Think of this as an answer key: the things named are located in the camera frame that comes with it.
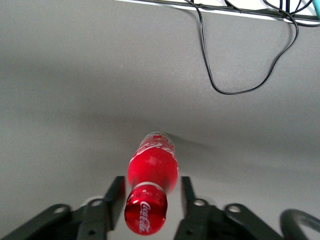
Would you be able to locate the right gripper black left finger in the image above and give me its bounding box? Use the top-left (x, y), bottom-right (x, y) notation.
top-left (0, 176), bottom-right (126, 240)

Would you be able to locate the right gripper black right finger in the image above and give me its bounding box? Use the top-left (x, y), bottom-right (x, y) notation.
top-left (174, 176), bottom-right (283, 240)

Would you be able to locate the red coke bottle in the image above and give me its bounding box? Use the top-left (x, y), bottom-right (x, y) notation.
top-left (124, 131), bottom-right (180, 236)

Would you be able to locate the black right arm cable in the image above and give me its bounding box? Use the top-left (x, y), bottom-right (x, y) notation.
top-left (279, 208), bottom-right (320, 240)

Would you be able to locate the thin black table cable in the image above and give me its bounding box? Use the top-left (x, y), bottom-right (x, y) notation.
top-left (183, 0), bottom-right (300, 95)

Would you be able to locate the teal cable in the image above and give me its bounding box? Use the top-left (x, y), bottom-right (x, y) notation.
top-left (308, 0), bottom-right (320, 17)

